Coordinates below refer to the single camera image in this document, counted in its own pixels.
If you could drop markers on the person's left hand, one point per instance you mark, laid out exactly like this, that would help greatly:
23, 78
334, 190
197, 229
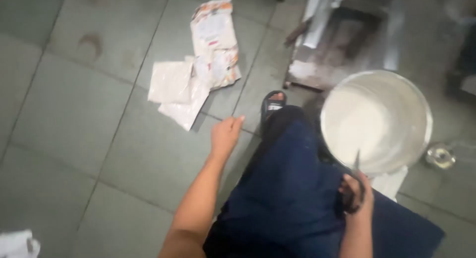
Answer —
224, 135

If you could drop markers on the person's right hand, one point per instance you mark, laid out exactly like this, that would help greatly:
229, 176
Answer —
360, 195

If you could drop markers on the person's left fingers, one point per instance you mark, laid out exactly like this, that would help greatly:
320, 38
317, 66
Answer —
237, 121

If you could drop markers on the person's right fingers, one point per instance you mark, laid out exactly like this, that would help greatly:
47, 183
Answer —
349, 189

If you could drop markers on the black sandal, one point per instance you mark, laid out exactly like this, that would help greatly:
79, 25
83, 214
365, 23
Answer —
272, 105

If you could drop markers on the white packet under bucket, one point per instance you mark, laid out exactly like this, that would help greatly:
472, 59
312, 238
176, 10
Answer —
390, 183

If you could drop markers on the plain white plastic packet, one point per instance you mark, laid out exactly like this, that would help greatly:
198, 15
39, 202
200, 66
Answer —
189, 105
171, 81

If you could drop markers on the person's dark blue trousers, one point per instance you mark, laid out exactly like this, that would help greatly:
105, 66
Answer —
297, 191

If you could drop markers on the white bucket of white liquid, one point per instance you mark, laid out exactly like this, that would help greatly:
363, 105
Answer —
376, 121

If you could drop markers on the printed empty white packet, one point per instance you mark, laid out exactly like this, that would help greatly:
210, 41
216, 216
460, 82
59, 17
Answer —
216, 42

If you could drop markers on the round metal floor drain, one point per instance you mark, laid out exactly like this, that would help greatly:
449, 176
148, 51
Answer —
440, 156

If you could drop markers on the metal stand with white residue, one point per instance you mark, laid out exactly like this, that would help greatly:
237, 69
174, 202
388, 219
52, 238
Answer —
336, 38

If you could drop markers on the white object at corner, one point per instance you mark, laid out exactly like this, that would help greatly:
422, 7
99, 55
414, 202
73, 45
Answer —
18, 244

